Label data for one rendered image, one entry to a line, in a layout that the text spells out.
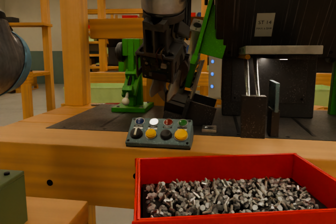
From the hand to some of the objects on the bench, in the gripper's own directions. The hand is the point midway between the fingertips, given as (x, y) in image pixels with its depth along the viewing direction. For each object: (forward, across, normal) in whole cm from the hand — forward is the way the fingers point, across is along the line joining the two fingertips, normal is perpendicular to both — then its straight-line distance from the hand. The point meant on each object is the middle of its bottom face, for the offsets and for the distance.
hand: (167, 94), depth 63 cm
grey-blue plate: (+18, +25, +15) cm, 34 cm away
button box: (+16, 0, -4) cm, 17 cm away
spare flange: (+19, +8, +12) cm, 24 cm away
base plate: (+28, +15, +26) cm, 41 cm away
